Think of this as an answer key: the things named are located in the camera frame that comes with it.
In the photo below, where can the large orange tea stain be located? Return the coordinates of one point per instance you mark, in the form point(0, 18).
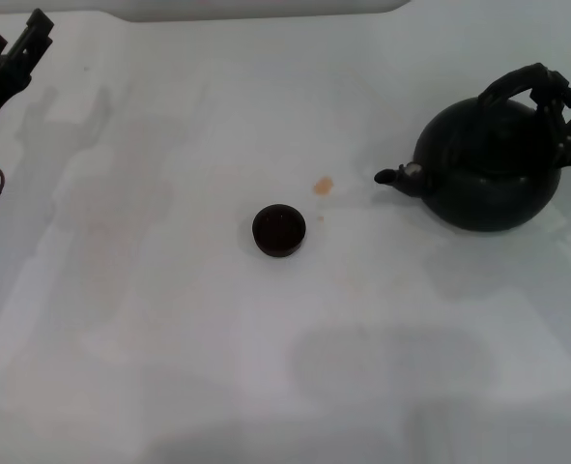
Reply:
point(323, 186)

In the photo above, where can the black round teapot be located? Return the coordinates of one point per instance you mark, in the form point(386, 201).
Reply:
point(488, 188)

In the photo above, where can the dark brown teacup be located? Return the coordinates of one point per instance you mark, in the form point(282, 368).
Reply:
point(279, 244)

